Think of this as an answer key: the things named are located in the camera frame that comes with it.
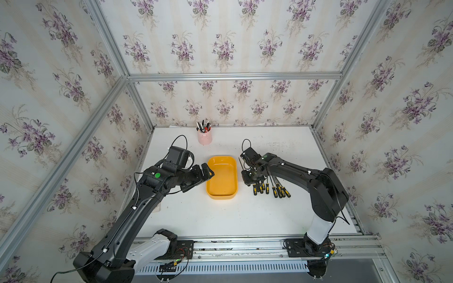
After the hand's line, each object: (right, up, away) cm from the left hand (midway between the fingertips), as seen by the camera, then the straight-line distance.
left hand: (209, 179), depth 70 cm
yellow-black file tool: (+22, -10, +20) cm, 31 cm away
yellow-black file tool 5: (+32, -9, +21) cm, 39 cm away
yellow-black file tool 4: (+29, -9, +22) cm, 37 cm away
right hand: (+18, -5, +20) cm, 27 cm away
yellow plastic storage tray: (+5, -8, +24) cm, 26 cm away
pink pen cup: (-6, +17, +35) cm, 40 cm away
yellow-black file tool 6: (+38, -11, +18) cm, 44 cm away
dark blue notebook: (-27, -17, +13) cm, 34 cm away
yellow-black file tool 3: (+26, -8, +21) cm, 35 cm away
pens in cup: (-7, +24, +37) cm, 45 cm away
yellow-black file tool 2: (+25, -9, +20) cm, 33 cm away
